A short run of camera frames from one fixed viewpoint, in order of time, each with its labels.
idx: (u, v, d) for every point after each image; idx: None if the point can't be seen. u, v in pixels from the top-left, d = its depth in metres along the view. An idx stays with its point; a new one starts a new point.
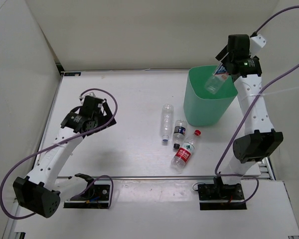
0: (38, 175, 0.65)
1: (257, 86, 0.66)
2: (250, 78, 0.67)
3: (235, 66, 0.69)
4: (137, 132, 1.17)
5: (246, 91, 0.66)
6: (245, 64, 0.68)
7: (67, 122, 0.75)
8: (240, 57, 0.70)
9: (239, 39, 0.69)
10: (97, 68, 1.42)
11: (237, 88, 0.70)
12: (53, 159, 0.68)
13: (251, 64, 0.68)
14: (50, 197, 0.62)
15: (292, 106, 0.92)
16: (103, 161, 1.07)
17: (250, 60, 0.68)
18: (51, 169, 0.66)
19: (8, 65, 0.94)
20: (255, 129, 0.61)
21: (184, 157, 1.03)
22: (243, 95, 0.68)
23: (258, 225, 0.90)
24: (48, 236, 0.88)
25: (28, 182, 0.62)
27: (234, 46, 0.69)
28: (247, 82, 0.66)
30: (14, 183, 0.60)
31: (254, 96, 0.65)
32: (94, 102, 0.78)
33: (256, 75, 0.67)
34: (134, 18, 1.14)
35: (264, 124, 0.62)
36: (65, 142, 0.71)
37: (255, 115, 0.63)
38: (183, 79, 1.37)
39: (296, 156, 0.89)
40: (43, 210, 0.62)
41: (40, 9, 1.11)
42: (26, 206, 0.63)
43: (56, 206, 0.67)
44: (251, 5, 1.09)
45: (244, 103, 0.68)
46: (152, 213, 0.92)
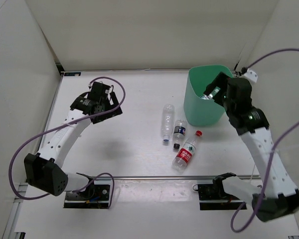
0: (48, 152, 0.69)
1: (267, 140, 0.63)
2: (259, 133, 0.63)
3: (240, 121, 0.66)
4: (137, 132, 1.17)
5: (258, 148, 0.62)
6: (251, 118, 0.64)
7: (75, 105, 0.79)
8: (244, 107, 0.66)
9: (243, 90, 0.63)
10: (97, 69, 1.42)
11: (246, 142, 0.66)
12: (62, 138, 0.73)
13: (257, 117, 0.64)
14: (59, 176, 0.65)
15: (292, 106, 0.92)
16: (104, 161, 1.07)
17: (254, 112, 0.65)
18: (60, 147, 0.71)
19: (8, 65, 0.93)
20: (279, 192, 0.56)
21: (186, 158, 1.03)
22: (255, 152, 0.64)
23: (258, 225, 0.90)
24: (48, 236, 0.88)
25: (39, 160, 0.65)
27: (237, 97, 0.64)
28: (257, 138, 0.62)
30: (25, 159, 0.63)
31: (267, 153, 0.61)
32: (102, 87, 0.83)
33: (264, 129, 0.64)
34: (134, 18, 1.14)
35: (286, 185, 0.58)
36: (75, 123, 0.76)
37: (275, 176, 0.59)
38: (183, 79, 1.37)
39: (296, 156, 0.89)
40: (52, 187, 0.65)
41: (40, 9, 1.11)
42: (35, 184, 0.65)
43: (64, 186, 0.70)
44: (251, 5, 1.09)
45: (257, 160, 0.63)
46: (152, 213, 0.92)
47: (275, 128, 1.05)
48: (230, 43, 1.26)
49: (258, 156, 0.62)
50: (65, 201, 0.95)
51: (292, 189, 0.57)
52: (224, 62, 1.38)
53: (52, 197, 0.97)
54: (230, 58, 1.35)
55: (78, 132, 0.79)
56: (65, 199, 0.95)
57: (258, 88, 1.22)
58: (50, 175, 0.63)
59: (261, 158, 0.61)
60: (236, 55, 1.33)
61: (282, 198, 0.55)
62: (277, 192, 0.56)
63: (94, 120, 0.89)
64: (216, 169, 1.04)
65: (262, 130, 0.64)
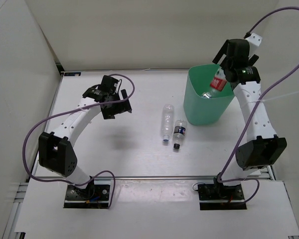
0: (62, 131, 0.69)
1: (256, 92, 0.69)
2: (250, 86, 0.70)
3: (234, 74, 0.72)
4: (138, 131, 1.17)
5: (246, 98, 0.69)
6: (244, 72, 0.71)
7: (87, 94, 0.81)
8: (240, 64, 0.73)
9: (240, 46, 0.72)
10: (97, 69, 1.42)
11: (237, 95, 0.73)
12: (75, 120, 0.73)
13: (250, 71, 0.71)
14: (70, 156, 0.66)
15: (293, 106, 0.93)
16: (103, 160, 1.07)
17: (248, 67, 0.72)
18: (74, 128, 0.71)
19: (7, 65, 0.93)
20: (257, 134, 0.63)
21: (214, 84, 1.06)
22: (243, 102, 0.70)
23: (257, 225, 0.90)
24: (48, 235, 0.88)
25: (52, 138, 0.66)
27: (235, 54, 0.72)
28: (246, 89, 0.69)
30: (39, 137, 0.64)
31: (253, 102, 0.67)
32: (112, 80, 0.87)
33: (255, 82, 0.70)
34: (134, 17, 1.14)
35: (265, 130, 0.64)
36: (87, 108, 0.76)
37: (257, 121, 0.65)
38: (183, 79, 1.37)
39: (296, 156, 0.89)
40: (63, 169, 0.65)
41: (41, 9, 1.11)
42: (47, 164, 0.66)
43: (73, 169, 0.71)
44: (251, 5, 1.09)
45: (244, 110, 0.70)
46: (152, 213, 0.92)
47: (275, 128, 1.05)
48: None
49: (244, 103, 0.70)
50: (65, 201, 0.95)
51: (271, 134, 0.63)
52: None
53: (52, 197, 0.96)
54: None
55: (84, 124, 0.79)
56: (65, 199, 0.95)
57: None
58: (63, 154, 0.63)
59: (247, 106, 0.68)
60: None
61: (259, 139, 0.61)
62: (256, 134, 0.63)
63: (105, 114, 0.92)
64: (215, 169, 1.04)
65: (252, 84, 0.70)
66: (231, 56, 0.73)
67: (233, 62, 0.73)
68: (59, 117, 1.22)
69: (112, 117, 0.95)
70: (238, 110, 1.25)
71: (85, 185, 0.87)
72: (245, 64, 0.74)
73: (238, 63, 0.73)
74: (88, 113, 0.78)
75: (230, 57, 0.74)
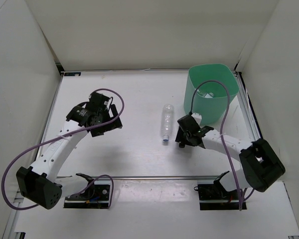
0: (41, 166, 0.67)
1: (217, 132, 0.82)
2: (210, 133, 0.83)
3: (197, 138, 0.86)
4: (137, 132, 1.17)
5: (214, 140, 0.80)
6: (200, 132, 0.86)
7: (72, 116, 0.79)
8: (195, 129, 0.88)
9: (187, 120, 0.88)
10: (97, 69, 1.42)
11: (209, 146, 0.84)
12: (56, 152, 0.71)
13: (204, 129, 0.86)
14: (52, 190, 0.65)
15: (293, 107, 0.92)
16: (104, 160, 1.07)
17: (202, 127, 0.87)
18: (54, 161, 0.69)
19: (7, 65, 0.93)
20: (240, 149, 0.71)
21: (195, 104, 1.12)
22: (215, 145, 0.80)
23: (257, 225, 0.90)
24: (49, 235, 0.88)
25: (32, 173, 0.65)
27: (187, 126, 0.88)
28: (209, 135, 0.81)
30: (17, 174, 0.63)
31: (219, 137, 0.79)
32: (101, 99, 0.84)
33: (211, 130, 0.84)
34: (134, 17, 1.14)
35: (243, 144, 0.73)
36: (70, 135, 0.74)
37: (232, 144, 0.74)
38: (183, 79, 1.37)
39: (296, 157, 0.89)
40: (45, 201, 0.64)
41: (40, 9, 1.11)
42: (29, 197, 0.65)
43: (57, 198, 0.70)
44: (251, 5, 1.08)
45: (221, 148, 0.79)
46: (152, 214, 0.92)
47: (275, 128, 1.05)
48: (230, 43, 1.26)
49: (217, 145, 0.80)
50: (65, 201, 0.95)
51: (249, 143, 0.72)
52: (224, 62, 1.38)
53: None
54: (230, 58, 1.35)
55: (69, 151, 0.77)
56: (65, 199, 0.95)
57: (258, 88, 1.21)
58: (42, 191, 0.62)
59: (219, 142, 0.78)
60: (236, 55, 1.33)
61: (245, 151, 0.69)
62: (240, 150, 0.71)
63: (93, 132, 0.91)
64: (215, 169, 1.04)
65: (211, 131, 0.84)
66: (185, 128, 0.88)
67: (190, 131, 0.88)
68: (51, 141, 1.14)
69: (101, 133, 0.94)
70: (238, 110, 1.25)
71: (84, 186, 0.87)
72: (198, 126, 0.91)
73: (193, 130, 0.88)
74: (72, 140, 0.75)
75: (185, 129, 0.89)
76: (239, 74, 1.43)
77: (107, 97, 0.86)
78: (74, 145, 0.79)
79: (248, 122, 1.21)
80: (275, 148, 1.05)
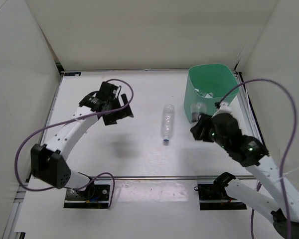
0: (55, 144, 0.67)
1: (273, 167, 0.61)
2: (264, 163, 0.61)
3: (242, 155, 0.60)
4: (138, 131, 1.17)
5: (267, 177, 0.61)
6: (250, 150, 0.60)
7: (84, 103, 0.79)
8: (239, 140, 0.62)
9: (231, 124, 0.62)
10: (97, 69, 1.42)
11: (251, 171, 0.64)
12: (69, 132, 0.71)
13: (256, 147, 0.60)
14: (63, 169, 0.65)
15: (294, 107, 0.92)
16: (104, 160, 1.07)
17: (252, 142, 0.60)
18: (67, 140, 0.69)
19: (7, 64, 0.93)
20: None
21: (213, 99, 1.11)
22: (264, 181, 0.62)
23: (258, 226, 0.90)
24: (48, 235, 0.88)
25: (45, 150, 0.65)
27: (229, 132, 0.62)
28: (263, 169, 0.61)
30: (31, 149, 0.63)
31: (278, 180, 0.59)
32: (111, 87, 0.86)
33: (265, 157, 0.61)
34: (134, 17, 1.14)
35: None
36: (82, 118, 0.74)
37: (293, 201, 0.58)
38: (183, 79, 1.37)
39: (296, 156, 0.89)
40: (56, 179, 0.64)
41: (40, 9, 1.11)
42: (39, 175, 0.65)
43: (66, 179, 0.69)
44: (251, 5, 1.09)
45: (269, 188, 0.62)
46: (152, 213, 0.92)
47: (276, 128, 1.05)
48: (230, 43, 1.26)
49: (266, 181, 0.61)
50: (65, 201, 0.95)
51: None
52: (224, 62, 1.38)
53: (52, 197, 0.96)
54: (230, 58, 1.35)
55: (79, 135, 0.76)
56: (65, 199, 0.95)
57: (258, 88, 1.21)
58: (55, 169, 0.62)
59: (275, 187, 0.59)
60: (236, 55, 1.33)
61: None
62: None
63: (105, 120, 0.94)
64: (215, 170, 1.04)
65: (264, 159, 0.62)
66: (225, 134, 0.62)
67: (231, 140, 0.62)
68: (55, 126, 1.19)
69: (114, 122, 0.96)
70: (238, 110, 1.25)
71: (87, 184, 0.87)
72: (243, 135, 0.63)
73: (236, 140, 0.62)
74: (84, 124, 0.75)
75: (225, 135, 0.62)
76: (239, 74, 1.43)
77: (116, 86, 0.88)
78: (85, 130, 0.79)
79: (248, 123, 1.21)
80: (275, 148, 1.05)
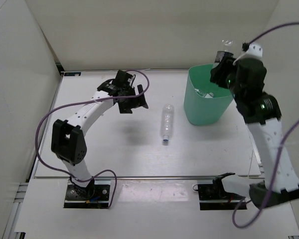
0: (75, 120, 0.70)
1: (277, 133, 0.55)
2: (269, 125, 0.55)
3: (251, 109, 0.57)
4: (138, 131, 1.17)
5: (266, 141, 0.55)
6: (262, 107, 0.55)
7: (102, 87, 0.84)
8: (254, 94, 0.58)
9: (255, 73, 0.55)
10: (97, 69, 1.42)
11: (252, 130, 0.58)
12: (88, 111, 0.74)
13: (269, 107, 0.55)
14: (81, 144, 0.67)
15: (294, 107, 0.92)
16: (104, 160, 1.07)
17: (267, 100, 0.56)
18: (86, 118, 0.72)
19: (7, 64, 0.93)
20: (282, 188, 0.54)
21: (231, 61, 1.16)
22: (260, 143, 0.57)
23: (258, 226, 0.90)
24: (48, 236, 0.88)
25: (66, 125, 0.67)
27: (249, 81, 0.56)
28: (266, 131, 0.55)
30: (53, 124, 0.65)
31: (276, 147, 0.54)
32: (126, 75, 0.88)
33: (275, 120, 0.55)
34: (134, 17, 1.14)
35: (289, 179, 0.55)
36: (101, 101, 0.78)
37: (280, 171, 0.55)
38: (183, 79, 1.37)
39: (296, 156, 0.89)
40: (74, 155, 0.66)
41: (40, 9, 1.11)
42: (58, 150, 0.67)
43: (82, 156, 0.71)
44: (251, 5, 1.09)
45: (262, 152, 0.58)
46: (152, 213, 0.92)
47: None
48: (230, 43, 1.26)
49: (262, 144, 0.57)
50: (65, 201, 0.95)
51: (296, 184, 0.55)
52: None
53: (52, 197, 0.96)
54: None
55: (96, 117, 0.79)
56: (66, 199, 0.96)
57: None
58: (74, 141, 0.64)
59: (268, 153, 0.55)
60: (236, 55, 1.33)
61: (284, 196, 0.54)
62: (280, 188, 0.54)
63: (121, 108, 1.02)
64: (215, 170, 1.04)
65: (272, 122, 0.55)
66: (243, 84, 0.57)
67: (246, 92, 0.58)
68: (60, 112, 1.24)
69: (128, 110, 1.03)
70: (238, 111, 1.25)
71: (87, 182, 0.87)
72: (260, 91, 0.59)
73: (251, 93, 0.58)
74: (101, 106, 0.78)
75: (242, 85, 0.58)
76: None
77: (130, 74, 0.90)
78: (101, 113, 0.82)
79: None
80: None
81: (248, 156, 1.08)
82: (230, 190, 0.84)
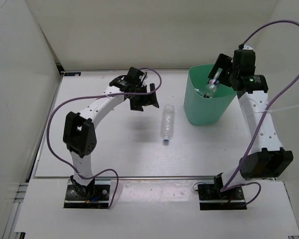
0: (86, 114, 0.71)
1: (263, 101, 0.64)
2: (256, 95, 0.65)
3: (241, 82, 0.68)
4: (138, 131, 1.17)
5: (252, 107, 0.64)
6: (251, 81, 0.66)
7: (114, 83, 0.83)
8: (246, 73, 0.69)
9: (245, 55, 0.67)
10: (97, 69, 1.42)
11: (243, 103, 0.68)
12: (99, 106, 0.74)
13: (257, 81, 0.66)
14: (91, 137, 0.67)
15: (294, 107, 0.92)
16: (104, 160, 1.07)
17: (256, 76, 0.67)
18: (98, 112, 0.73)
19: (7, 64, 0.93)
20: (263, 146, 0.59)
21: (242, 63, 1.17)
22: (249, 112, 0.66)
23: (258, 226, 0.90)
24: (48, 236, 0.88)
25: (78, 118, 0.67)
27: (241, 62, 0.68)
28: (252, 98, 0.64)
30: (67, 115, 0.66)
31: (260, 112, 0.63)
32: (138, 72, 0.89)
33: (262, 92, 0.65)
34: (135, 17, 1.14)
35: (271, 142, 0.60)
36: (112, 96, 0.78)
37: (262, 132, 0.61)
38: (183, 79, 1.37)
39: (296, 156, 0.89)
40: (84, 147, 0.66)
41: (40, 9, 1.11)
42: (70, 141, 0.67)
43: (92, 148, 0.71)
44: (251, 6, 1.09)
45: (250, 120, 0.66)
46: (152, 213, 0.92)
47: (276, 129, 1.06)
48: (230, 43, 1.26)
49: (249, 111, 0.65)
50: (65, 201, 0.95)
51: (277, 146, 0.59)
52: None
53: (52, 197, 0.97)
54: None
55: (106, 112, 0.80)
56: (66, 199, 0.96)
57: None
58: (85, 133, 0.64)
59: (253, 117, 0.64)
60: None
61: (263, 153, 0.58)
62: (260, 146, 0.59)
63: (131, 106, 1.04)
64: (215, 170, 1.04)
65: (259, 93, 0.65)
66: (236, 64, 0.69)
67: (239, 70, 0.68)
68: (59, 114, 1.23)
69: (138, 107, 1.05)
70: (238, 111, 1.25)
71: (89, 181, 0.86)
72: (252, 72, 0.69)
73: (244, 72, 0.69)
74: (112, 101, 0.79)
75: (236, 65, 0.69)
76: None
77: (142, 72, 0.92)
78: (111, 109, 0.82)
79: None
80: None
81: None
82: (228, 184, 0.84)
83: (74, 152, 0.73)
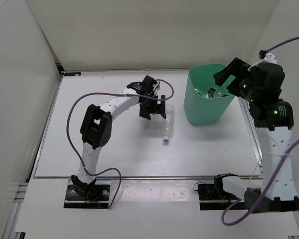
0: (106, 108, 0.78)
1: (285, 141, 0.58)
2: (279, 133, 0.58)
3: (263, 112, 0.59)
4: (138, 131, 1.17)
5: (271, 147, 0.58)
6: (275, 113, 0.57)
7: (130, 86, 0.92)
8: (268, 98, 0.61)
9: (272, 77, 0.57)
10: (97, 69, 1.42)
11: (260, 136, 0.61)
12: (117, 103, 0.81)
13: (283, 113, 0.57)
14: (107, 129, 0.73)
15: (294, 107, 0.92)
16: (104, 160, 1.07)
17: (281, 107, 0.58)
18: (116, 108, 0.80)
19: (7, 64, 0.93)
20: (276, 195, 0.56)
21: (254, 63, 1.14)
22: (266, 149, 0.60)
23: (258, 226, 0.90)
24: (48, 236, 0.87)
25: (98, 111, 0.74)
27: (265, 85, 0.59)
28: (273, 138, 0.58)
30: (88, 106, 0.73)
31: (279, 155, 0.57)
32: (152, 81, 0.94)
33: (286, 128, 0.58)
34: (135, 17, 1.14)
35: (286, 190, 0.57)
36: (129, 96, 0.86)
37: (278, 179, 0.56)
38: (183, 79, 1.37)
39: (297, 156, 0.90)
40: (100, 137, 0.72)
41: (40, 9, 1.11)
42: (87, 131, 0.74)
43: (106, 140, 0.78)
44: (251, 6, 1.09)
45: (266, 158, 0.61)
46: (152, 213, 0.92)
47: None
48: (229, 43, 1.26)
49: (266, 149, 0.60)
50: (65, 201, 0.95)
51: (291, 195, 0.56)
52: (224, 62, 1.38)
53: (52, 197, 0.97)
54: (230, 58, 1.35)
55: (121, 110, 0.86)
56: (66, 199, 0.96)
57: None
58: (103, 124, 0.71)
59: (270, 158, 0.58)
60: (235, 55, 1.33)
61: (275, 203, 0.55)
62: (273, 195, 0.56)
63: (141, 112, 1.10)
64: (215, 170, 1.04)
65: (282, 130, 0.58)
66: None
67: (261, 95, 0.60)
68: (59, 114, 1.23)
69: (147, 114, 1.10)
70: (239, 111, 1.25)
71: (92, 179, 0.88)
72: (275, 96, 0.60)
73: (266, 96, 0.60)
74: (127, 101, 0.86)
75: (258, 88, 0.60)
76: None
77: (156, 81, 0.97)
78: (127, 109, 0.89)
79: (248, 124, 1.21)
80: None
81: (248, 156, 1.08)
82: (228, 189, 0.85)
83: (87, 144, 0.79)
